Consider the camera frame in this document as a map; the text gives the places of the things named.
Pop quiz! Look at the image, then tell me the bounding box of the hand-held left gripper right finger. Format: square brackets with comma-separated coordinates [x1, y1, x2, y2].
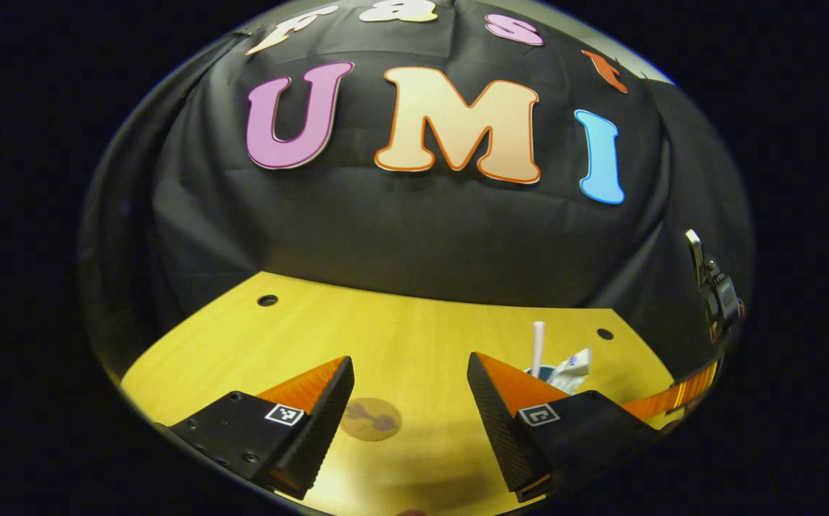
[466, 351, 662, 502]

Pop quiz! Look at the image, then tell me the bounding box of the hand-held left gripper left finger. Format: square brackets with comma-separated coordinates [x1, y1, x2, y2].
[160, 355, 355, 501]

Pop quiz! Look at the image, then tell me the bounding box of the round brown coaster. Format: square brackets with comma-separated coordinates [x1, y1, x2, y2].
[339, 398, 403, 442]

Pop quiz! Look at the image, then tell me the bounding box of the light blue cup wooden handle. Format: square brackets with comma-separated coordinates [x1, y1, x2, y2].
[524, 365, 565, 388]

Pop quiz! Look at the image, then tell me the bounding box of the white toothpaste tube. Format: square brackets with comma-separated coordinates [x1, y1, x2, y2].
[547, 348, 593, 396]

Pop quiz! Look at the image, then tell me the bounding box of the wooden desktop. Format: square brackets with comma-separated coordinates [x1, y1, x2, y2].
[120, 271, 676, 516]

